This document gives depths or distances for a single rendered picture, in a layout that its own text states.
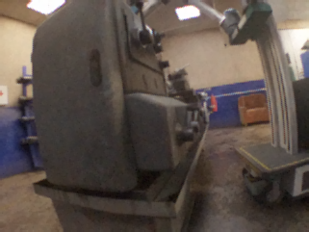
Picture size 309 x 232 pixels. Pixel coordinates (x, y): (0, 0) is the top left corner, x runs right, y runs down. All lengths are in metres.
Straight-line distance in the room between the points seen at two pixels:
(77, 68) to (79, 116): 0.17
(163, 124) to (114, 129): 0.16
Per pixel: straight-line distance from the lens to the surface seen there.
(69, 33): 0.74
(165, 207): 0.60
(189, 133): 0.68
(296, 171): 1.24
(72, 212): 0.96
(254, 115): 5.23
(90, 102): 0.59
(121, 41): 0.70
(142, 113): 0.60
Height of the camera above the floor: 0.75
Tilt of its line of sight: 1 degrees down
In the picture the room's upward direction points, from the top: 9 degrees counter-clockwise
